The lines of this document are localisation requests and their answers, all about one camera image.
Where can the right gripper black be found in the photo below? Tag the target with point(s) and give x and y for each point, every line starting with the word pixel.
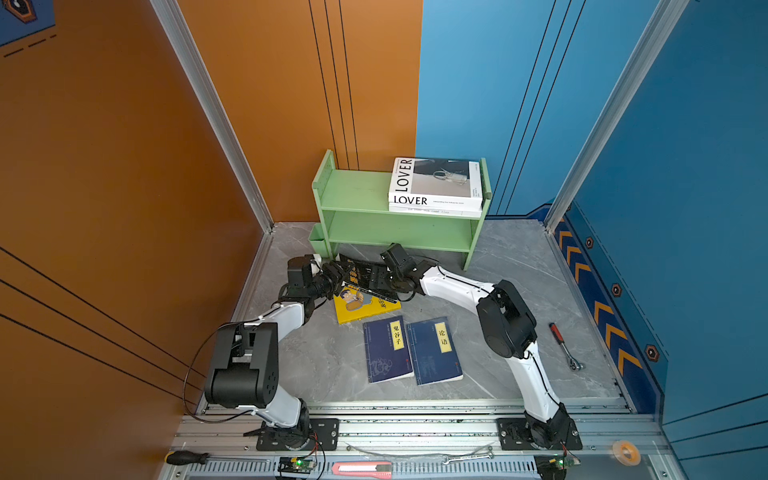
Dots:
pixel 379 273

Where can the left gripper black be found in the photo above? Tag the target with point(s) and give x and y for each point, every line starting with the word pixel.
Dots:
pixel 335 276

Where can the black book with gold title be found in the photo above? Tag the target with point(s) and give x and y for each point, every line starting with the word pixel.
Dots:
pixel 358 274

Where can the white LOVER magazine book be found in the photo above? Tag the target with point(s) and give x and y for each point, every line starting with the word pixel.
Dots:
pixel 436 184

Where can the white book with brown blocks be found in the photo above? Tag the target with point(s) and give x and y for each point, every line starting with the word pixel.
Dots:
pixel 472 214

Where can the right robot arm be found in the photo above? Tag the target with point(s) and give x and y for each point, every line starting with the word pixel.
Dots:
pixel 508 327

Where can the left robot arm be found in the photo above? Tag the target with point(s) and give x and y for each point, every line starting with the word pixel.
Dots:
pixel 244 368

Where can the yellow book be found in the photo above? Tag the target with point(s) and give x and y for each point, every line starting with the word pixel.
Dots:
pixel 352 305

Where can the green wooden two-tier shelf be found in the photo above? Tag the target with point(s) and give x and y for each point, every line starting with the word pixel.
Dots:
pixel 353 209

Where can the dark blue book left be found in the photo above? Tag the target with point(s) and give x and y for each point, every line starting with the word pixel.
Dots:
pixel 387 350

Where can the dark blue book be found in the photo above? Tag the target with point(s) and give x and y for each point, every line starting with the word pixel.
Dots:
pixel 387 350
pixel 433 354

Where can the dark blue book right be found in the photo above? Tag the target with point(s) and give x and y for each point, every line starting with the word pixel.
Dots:
pixel 433 354

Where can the red utility knife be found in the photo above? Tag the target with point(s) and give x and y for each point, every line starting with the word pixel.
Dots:
pixel 382 470

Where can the silver open-end wrench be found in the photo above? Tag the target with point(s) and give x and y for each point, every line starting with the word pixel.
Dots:
pixel 486 453

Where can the left green circuit board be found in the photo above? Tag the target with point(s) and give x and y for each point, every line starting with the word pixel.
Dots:
pixel 297 468

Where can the green circuit board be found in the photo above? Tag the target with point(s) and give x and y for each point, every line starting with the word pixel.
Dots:
pixel 555 468
pixel 297 468

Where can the right green circuit board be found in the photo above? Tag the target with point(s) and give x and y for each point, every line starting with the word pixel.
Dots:
pixel 555 468

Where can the roll of clear tape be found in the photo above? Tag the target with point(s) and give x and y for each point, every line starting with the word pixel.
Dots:
pixel 626 453

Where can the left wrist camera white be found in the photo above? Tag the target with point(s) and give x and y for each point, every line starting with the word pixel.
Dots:
pixel 315 262

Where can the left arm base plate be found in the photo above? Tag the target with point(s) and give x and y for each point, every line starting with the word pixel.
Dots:
pixel 320 433

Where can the aluminium rail frame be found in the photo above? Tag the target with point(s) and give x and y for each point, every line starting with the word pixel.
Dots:
pixel 415 436

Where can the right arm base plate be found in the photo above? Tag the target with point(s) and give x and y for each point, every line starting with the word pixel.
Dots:
pixel 514 435

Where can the black handled screwdriver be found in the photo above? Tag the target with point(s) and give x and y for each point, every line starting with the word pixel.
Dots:
pixel 186 457

